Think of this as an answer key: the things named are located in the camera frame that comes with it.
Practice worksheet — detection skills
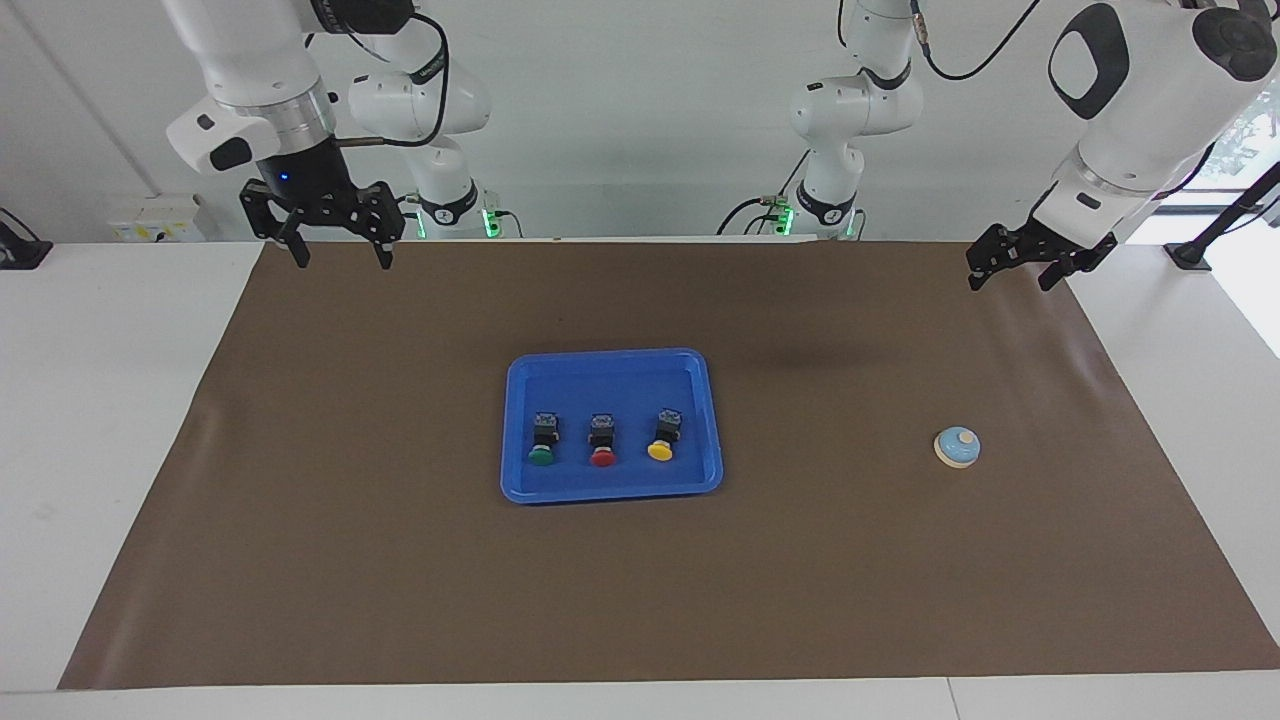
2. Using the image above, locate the green push button switch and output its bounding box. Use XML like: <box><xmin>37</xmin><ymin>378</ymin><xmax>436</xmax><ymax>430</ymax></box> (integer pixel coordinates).
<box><xmin>527</xmin><ymin>412</ymin><xmax>561</xmax><ymax>468</ymax></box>

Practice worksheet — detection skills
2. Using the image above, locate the yellow push button switch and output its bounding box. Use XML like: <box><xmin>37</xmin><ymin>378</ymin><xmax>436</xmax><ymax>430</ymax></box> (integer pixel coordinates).
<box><xmin>646</xmin><ymin>408</ymin><xmax>685</xmax><ymax>463</ymax></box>

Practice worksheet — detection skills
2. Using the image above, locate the light blue desk bell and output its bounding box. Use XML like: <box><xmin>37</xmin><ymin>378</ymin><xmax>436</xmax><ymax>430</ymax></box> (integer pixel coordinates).
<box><xmin>933</xmin><ymin>426</ymin><xmax>983</xmax><ymax>471</ymax></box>

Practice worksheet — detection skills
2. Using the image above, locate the blue plastic tray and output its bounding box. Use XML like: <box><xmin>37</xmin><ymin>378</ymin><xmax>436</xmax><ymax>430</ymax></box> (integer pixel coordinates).
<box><xmin>499</xmin><ymin>347</ymin><xmax>725</xmax><ymax>505</ymax></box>

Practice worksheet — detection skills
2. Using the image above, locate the black metal stand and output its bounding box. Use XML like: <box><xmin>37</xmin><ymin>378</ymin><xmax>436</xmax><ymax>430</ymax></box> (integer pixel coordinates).
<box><xmin>1163</xmin><ymin>160</ymin><xmax>1280</xmax><ymax>272</ymax></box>

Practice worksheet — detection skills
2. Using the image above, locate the brown table mat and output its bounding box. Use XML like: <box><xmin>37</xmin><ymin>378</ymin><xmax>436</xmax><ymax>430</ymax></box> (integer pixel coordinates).
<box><xmin>57</xmin><ymin>238</ymin><xmax>1280</xmax><ymax>691</ymax></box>

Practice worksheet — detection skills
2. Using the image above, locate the white wall outlet box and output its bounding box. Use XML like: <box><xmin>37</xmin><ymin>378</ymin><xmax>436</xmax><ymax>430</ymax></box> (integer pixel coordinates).
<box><xmin>107</xmin><ymin>194</ymin><xmax>208</xmax><ymax>244</ymax></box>

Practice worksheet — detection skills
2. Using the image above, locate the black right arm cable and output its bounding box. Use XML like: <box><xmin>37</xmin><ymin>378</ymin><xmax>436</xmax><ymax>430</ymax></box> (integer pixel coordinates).
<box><xmin>333</xmin><ymin>8</ymin><xmax>453</xmax><ymax>151</ymax></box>

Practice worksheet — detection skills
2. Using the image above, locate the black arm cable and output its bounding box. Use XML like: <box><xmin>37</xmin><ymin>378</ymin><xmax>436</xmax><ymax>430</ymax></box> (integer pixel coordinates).
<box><xmin>908</xmin><ymin>0</ymin><xmax>1047</xmax><ymax>84</ymax></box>
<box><xmin>333</xmin><ymin>8</ymin><xmax>453</xmax><ymax>151</ymax></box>

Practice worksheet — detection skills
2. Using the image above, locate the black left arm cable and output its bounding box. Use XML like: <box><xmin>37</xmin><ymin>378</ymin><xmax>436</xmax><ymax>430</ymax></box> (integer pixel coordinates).
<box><xmin>908</xmin><ymin>0</ymin><xmax>1047</xmax><ymax>84</ymax></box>

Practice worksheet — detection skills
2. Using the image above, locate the black left base cable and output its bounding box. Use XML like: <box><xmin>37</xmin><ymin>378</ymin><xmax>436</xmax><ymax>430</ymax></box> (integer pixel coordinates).
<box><xmin>715</xmin><ymin>150</ymin><xmax>812</xmax><ymax>237</ymax></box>

